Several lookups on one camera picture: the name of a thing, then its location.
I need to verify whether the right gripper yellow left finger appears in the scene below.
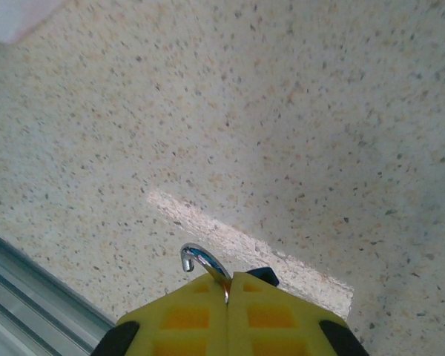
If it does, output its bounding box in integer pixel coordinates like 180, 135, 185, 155
95, 273, 230, 356

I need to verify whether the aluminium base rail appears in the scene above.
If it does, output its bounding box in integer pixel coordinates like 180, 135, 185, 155
0, 225, 116, 356

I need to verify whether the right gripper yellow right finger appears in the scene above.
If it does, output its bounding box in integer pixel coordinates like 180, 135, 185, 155
227, 271, 371, 356

